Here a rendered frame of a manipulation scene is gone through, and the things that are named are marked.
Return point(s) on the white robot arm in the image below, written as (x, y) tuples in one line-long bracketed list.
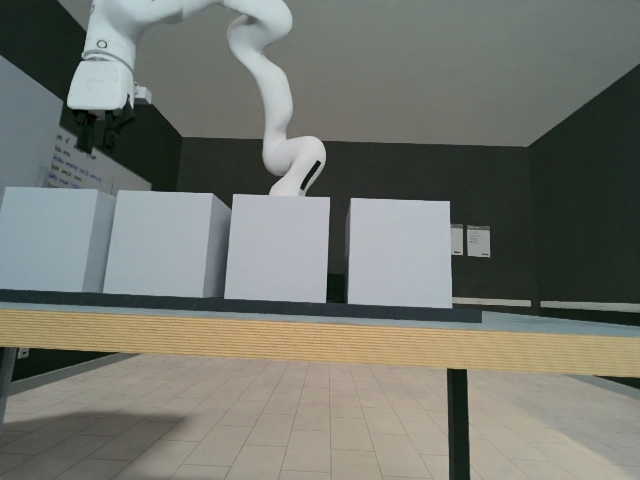
[(116, 26)]

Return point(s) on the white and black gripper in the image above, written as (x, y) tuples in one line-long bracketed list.
[(104, 88)]

